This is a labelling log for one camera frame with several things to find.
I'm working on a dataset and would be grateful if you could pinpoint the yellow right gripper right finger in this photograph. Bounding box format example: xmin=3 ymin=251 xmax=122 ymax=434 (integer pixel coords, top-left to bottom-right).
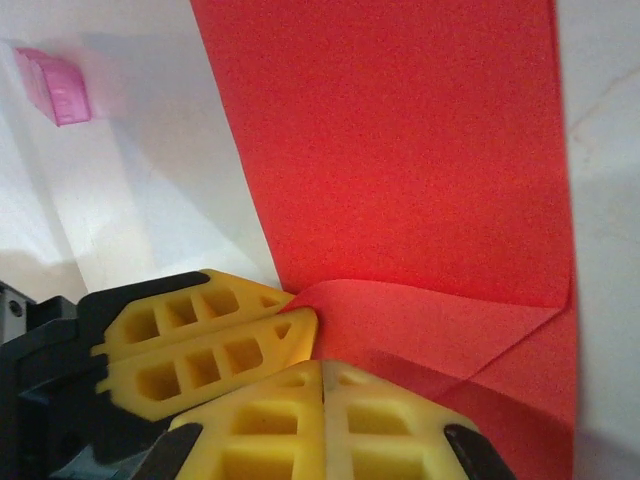
xmin=323 ymin=360 xmax=517 ymax=480

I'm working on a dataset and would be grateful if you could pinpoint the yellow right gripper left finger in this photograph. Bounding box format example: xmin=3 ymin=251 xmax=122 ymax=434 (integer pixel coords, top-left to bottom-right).
xmin=128 ymin=358 xmax=327 ymax=480

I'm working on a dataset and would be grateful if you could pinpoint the red square paper sheet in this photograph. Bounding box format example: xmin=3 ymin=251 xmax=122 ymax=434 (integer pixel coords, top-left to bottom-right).
xmin=189 ymin=0 xmax=579 ymax=480

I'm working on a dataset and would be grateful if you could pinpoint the pink pill box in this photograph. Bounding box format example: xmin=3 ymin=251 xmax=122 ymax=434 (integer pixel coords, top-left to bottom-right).
xmin=14 ymin=47 xmax=93 ymax=127

